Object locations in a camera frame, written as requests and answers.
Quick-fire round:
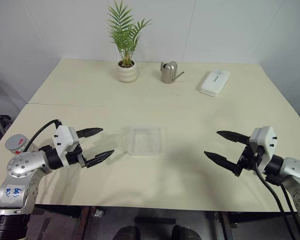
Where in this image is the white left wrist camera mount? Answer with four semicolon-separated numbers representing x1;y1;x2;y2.
51;125;81;169

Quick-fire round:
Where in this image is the white ribbed plant pot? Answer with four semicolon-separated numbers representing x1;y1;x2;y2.
117;59;138;84

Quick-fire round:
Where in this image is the green palm plant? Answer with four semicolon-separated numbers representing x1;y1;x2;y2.
107;0;153;67

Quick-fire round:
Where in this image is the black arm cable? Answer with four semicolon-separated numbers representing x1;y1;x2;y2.
22;119;63;153
279;183;300;240
253;159;295;240

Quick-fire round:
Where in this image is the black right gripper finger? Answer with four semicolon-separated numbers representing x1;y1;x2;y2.
203;150;241;176
215;130;251;146

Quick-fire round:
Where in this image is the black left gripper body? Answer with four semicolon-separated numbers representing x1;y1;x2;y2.
64;145;90;170

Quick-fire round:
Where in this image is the clear plastic container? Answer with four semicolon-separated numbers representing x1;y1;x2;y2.
120;127;164;156

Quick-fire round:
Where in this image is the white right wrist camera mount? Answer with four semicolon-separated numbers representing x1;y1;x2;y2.
248;125;278;173

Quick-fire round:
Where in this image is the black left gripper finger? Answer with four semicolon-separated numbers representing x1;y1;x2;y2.
85;149;115;169
76;127;104;139

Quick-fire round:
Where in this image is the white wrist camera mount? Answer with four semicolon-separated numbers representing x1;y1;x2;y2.
51;125;81;169
248;125;278;173

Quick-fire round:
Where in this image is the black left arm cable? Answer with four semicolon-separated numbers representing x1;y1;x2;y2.
22;119;63;153

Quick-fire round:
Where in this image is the white rectangular box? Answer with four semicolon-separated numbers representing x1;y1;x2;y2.
198;67;231;98

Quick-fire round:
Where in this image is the silver metal watering can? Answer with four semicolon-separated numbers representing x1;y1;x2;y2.
159;60;186;84

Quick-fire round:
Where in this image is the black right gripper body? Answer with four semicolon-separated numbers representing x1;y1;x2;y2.
235;144;264;177

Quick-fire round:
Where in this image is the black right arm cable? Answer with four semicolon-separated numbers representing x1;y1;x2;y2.
279;183;300;240
253;159;295;240

